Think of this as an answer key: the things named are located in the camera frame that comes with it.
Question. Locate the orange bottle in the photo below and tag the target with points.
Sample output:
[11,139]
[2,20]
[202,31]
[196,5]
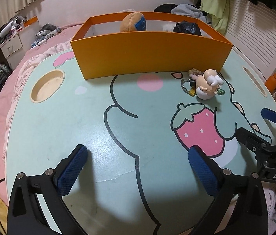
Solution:
[271,83]

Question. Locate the orange box lid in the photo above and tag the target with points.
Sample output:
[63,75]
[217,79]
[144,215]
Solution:
[30,21]

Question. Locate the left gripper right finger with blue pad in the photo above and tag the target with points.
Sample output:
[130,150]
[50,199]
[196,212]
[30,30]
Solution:
[239,203]

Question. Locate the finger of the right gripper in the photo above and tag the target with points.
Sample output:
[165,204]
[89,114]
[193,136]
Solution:
[269,115]
[252,142]

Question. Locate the brown plush doll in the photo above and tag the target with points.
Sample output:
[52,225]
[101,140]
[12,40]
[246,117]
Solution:
[136,22]

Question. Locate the white hair dryer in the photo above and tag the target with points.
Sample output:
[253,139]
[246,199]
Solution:
[13,23]

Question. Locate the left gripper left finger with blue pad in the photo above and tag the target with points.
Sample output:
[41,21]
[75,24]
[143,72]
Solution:
[25,215]

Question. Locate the light green hanging garment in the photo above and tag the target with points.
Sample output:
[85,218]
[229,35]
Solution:
[219,13]

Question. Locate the cream figurine keychain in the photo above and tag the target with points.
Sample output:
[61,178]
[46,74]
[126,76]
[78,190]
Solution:
[205,85]

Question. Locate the grey clothes pile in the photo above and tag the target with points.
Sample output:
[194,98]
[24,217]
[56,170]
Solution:
[193,12]

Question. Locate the white drawer cabinet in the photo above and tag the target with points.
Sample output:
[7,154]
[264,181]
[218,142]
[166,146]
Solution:
[14,48]

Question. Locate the white fluffy toy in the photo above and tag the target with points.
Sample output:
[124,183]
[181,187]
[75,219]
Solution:
[168,27]

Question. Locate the clothes heap on bed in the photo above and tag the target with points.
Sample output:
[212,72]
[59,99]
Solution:
[45,33]

